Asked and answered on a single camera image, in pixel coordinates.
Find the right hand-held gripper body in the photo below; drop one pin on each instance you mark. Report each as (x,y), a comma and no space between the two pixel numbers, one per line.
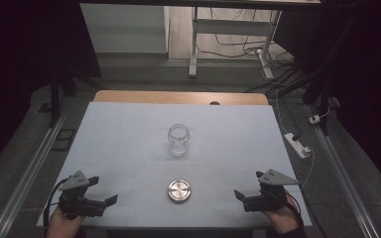
(269,198)

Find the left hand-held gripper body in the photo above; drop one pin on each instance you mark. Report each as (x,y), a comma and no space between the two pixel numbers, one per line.
(76,203)

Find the round silver metal lid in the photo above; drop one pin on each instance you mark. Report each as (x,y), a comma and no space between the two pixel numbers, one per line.
(179,190)

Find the clear glass jar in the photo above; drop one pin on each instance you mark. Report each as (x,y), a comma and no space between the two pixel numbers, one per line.
(178,139)

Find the person's right hand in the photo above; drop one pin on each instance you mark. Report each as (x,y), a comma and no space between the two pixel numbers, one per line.
(282,219)

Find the person's left hand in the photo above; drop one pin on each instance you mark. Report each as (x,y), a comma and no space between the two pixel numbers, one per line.
(63,226)

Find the white power strip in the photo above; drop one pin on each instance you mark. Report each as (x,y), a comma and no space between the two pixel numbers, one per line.
(297,144)

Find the white table cover board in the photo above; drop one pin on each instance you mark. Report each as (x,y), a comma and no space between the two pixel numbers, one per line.
(129,148)

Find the black floor plate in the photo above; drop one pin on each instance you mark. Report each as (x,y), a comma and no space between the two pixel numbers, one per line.
(63,139)

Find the small white adapter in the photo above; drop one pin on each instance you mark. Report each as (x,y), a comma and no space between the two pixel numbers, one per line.
(315,119)

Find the black stand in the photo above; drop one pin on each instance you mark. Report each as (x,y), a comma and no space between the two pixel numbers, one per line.
(55,95)

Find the wooden table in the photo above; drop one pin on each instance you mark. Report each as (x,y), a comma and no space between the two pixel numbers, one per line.
(178,97)

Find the black curtain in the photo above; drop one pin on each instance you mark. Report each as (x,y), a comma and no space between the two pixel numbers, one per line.
(29,49)
(360,66)

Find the metal floor rail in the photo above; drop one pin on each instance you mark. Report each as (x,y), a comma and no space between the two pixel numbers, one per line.
(26,180)
(344,185)

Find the white desk frame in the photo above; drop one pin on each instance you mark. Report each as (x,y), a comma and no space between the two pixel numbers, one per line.
(231,27)

